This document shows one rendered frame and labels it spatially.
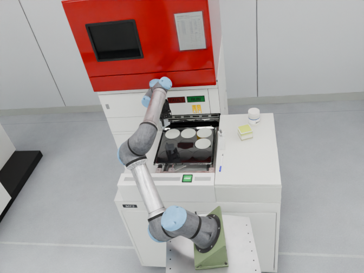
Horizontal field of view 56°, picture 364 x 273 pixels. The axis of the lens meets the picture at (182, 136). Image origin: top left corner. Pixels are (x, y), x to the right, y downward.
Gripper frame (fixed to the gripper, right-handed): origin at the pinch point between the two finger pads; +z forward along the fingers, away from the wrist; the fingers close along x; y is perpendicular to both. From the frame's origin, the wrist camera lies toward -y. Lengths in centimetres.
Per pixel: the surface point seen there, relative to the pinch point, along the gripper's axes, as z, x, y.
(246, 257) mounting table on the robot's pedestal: 15, -98, 6
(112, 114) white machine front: -3.2, 30.8, -27.0
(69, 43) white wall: 4, 208, -40
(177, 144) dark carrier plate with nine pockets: 7.2, -12.7, 4.9
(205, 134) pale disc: 7.2, -12.2, 24.9
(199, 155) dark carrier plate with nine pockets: 7.3, -28.7, 12.9
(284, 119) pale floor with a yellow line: 97, 68, 145
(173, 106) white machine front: -7.8, 8.9, 12.1
